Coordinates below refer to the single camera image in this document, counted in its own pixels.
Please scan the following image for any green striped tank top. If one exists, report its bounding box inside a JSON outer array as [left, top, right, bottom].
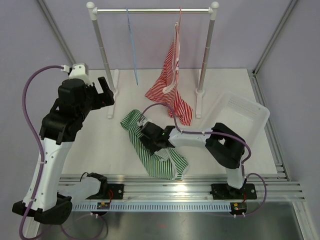
[[120, 109, 189, 181]]

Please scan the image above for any red striped tank top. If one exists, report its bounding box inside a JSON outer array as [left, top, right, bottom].
[[145, 22, 193, 126]]

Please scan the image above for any blue wire hanger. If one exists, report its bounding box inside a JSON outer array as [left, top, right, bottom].
[[125, 8, 139, 86]]

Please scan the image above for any red wire hanger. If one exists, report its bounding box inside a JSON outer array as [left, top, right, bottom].
[[175, 7, 182, 34]]

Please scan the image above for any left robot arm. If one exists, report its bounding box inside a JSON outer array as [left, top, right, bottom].
[[12, 77, 115, 225]]

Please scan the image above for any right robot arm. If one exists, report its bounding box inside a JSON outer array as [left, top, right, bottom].
[[139, 121, 247, 200]]

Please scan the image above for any white clothes rack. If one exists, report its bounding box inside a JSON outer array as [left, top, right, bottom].
[[86, 1, 220, 119]]

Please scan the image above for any clear plastic basket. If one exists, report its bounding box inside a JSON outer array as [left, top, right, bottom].
[[199, 91, 270, 157]]

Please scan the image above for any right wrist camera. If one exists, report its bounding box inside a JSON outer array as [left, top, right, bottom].
[[137, 118, 152, 128]]

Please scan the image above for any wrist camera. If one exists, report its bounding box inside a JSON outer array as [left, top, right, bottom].
[[137, 118, 152, 128], [61, 62, 93, 86]]

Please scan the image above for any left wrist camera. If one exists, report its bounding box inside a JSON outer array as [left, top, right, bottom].
[[61, 62, 93, 86]]

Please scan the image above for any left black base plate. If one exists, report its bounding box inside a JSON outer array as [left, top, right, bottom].
[[97, 183, 125, 200]]

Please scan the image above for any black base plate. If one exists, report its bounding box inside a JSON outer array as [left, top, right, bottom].
[[210, 183, 257, 200], [97, 183, 125, 200]]

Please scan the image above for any white slotted cable duct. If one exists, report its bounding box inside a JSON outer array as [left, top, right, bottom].
[[72, 201, 231, 213]]

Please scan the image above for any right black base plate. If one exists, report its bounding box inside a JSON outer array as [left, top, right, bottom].
[[210, 183, 257, 200]]

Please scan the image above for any aluminium mounting rail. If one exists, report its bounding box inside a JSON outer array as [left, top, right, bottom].
[[57, 174, 307, 202]]

